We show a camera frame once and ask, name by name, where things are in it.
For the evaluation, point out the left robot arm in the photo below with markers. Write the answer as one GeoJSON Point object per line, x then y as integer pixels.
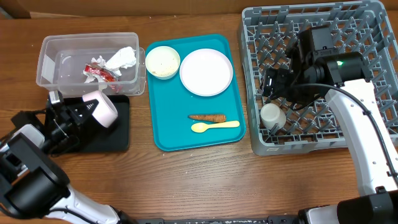
{"type": "Point", "coordinates": [32, 185]}

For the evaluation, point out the white paper cup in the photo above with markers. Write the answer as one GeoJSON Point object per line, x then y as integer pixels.
{"type": "Point", "coordinates": [271, 115]}

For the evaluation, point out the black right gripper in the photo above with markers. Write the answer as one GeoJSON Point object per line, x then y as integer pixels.
{"type": "Point", "coordinates": [280, 91]}

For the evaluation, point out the white bowl with rice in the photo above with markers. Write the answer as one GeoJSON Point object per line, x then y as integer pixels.
{"type": "Point", "coordinates": [163, 62]}

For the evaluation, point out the pink bowl with food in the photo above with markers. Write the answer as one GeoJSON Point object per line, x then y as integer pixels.
{"type": "Point", "coordinates": [105, 112]}

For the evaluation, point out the teal plastic tray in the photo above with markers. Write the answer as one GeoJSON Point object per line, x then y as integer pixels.
{"type": "Point", "coordinates": [171, 104]}

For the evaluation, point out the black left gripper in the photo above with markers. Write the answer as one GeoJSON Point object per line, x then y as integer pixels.
{"type": "Point", "coordinates": [64, 114]}

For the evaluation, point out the orange carrot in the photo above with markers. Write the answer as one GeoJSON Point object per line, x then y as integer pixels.
{"type": "Point", "coordinates": [214, 118]}

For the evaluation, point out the clear plastic bin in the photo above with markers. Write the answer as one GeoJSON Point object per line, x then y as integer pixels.
{"type": "Point", "coordinates": [63, 58]}

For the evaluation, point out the red snack wrapper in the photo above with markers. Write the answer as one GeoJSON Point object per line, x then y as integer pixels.
{"type": "Point", "coordinates": [102, 75]}

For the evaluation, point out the grey dishwasher rack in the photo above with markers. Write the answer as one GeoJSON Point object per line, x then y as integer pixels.
{"type": "Point", "coordinates": [266, 35]}

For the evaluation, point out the white round plate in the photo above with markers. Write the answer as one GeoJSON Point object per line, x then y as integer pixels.
{"type": "Point", "coordinates": [206, 72]}

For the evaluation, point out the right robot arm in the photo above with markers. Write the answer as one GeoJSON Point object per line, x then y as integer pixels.
{"type": "Point", "coordinates": [357, 124]}

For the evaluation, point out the black waste tray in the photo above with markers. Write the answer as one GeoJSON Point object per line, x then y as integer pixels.
{"type": "Point", "coordinates": [113, 139]}

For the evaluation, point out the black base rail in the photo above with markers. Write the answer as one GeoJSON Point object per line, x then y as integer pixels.
{"type": "Point", "coordinates": [273, 219]}

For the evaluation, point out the white napkin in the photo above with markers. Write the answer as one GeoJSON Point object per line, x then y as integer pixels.
{"type": "Point", "coordinates": [123, 58]}

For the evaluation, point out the yellow plastic spoon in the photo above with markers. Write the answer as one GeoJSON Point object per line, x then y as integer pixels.
{"type": "Point", "coordinates": [202, 127]}

